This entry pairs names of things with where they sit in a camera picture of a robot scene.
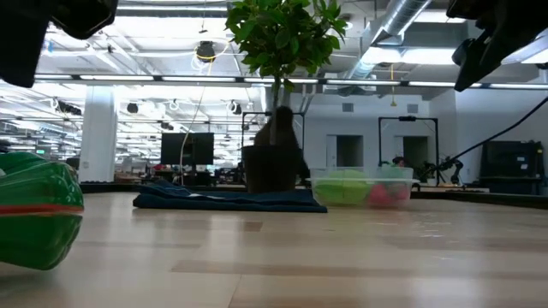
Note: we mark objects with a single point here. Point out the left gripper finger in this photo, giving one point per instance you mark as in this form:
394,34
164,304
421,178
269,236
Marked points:
85,17

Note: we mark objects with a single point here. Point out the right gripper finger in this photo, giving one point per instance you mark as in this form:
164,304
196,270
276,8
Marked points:
475,60

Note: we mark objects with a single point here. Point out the large green toy pepper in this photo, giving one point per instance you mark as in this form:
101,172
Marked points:
38,188

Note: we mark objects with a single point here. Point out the red toy strawberry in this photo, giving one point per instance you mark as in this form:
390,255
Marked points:
379,196

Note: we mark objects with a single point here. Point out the green ridged toy vegetable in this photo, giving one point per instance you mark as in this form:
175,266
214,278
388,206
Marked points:
342,188

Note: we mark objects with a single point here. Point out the black background robot arm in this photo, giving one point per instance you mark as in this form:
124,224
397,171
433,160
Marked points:
454,164

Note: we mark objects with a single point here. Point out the black ceiling device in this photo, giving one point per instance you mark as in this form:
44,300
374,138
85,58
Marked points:
236,108
206,51
132,108

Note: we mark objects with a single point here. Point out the black equipment cabinet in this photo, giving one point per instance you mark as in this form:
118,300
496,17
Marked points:
509,164

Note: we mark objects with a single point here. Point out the white building column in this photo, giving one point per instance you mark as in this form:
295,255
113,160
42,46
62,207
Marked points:
98,141

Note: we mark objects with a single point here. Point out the long light strip bar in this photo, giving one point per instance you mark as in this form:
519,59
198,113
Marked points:
197,78

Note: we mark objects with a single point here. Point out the black computer monitor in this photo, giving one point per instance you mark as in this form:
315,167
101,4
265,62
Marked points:
186,149

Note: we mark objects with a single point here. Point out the clear plastic container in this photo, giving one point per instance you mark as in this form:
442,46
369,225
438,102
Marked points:
321,171

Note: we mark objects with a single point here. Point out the green leafy small tree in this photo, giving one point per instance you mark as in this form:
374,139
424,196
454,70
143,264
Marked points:
282,38

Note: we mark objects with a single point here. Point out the black plant pot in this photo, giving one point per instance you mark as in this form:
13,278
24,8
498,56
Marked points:
269,169

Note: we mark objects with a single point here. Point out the dark blue folded cloth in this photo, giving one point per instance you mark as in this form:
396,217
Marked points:
257,203

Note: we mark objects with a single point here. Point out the silver ventilation duct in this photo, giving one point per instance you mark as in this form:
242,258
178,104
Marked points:
402,17

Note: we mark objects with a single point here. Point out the black metal frame stand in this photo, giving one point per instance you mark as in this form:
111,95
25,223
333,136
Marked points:
406,118

